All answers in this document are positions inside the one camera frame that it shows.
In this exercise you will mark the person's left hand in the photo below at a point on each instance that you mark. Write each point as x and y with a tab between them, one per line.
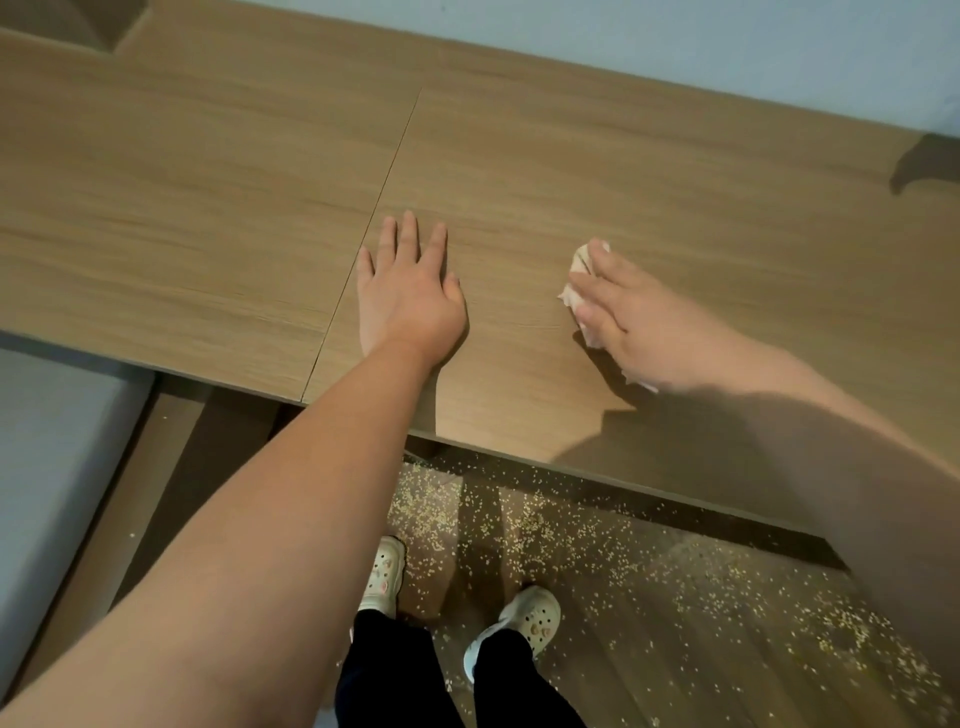
409	300

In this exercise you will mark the person's right hand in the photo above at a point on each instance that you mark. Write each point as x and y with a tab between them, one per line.
649	322

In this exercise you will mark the person's left thumb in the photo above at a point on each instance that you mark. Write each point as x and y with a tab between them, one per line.
455	294

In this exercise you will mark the person's right fingers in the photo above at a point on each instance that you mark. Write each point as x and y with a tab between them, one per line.
600	289

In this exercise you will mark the person's left little finger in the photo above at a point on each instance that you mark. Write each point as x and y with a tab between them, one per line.
366	270

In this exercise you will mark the person's left middle finger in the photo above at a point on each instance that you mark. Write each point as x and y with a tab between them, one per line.
409	238

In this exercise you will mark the white tissue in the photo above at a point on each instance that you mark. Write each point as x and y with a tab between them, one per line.
578	262

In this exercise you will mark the person's left forearm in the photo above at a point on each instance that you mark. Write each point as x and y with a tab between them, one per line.
285	525

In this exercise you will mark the person's right forearm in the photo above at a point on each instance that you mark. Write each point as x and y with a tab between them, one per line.
840	450

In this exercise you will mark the scattered grains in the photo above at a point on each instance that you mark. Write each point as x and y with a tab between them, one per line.
600	555

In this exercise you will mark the white left clog shoe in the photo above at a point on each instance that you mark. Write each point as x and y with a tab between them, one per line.
384	574

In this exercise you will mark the white clog shoe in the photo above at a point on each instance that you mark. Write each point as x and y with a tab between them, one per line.
384	574
525	615

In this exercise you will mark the white right clog shoe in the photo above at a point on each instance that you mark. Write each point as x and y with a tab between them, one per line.
525	615

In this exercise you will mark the grey mattress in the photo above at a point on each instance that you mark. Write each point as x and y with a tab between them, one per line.
52	465

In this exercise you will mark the black trousers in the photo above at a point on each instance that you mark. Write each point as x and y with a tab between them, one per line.
397	675

